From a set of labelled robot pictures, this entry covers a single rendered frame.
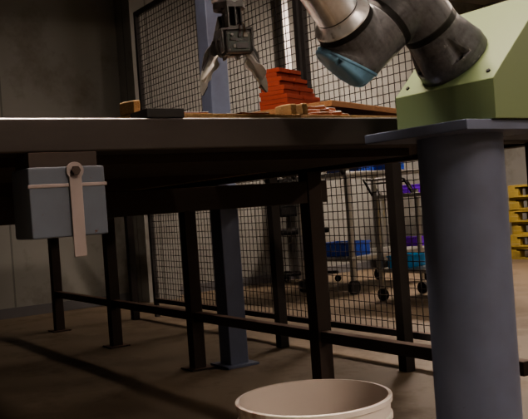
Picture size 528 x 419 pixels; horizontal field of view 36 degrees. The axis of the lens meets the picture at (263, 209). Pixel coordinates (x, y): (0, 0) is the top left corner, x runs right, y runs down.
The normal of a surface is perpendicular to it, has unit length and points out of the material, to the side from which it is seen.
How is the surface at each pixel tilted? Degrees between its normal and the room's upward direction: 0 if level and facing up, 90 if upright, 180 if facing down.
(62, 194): 90
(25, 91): 90
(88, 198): 90
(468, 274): 90
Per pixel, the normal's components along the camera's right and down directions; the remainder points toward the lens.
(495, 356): 0.22, -0.01
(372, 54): 0.42, 0.36
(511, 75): 0.57, -0.04
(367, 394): -0.81, 0.00
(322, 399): -0.16, -0.04
